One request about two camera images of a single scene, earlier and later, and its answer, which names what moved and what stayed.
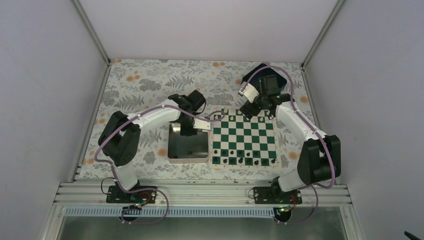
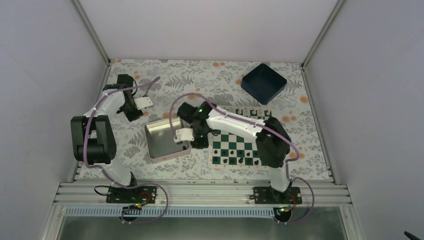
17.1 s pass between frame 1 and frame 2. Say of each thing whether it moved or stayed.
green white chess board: stayed
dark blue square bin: stayed
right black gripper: moved
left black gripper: moved
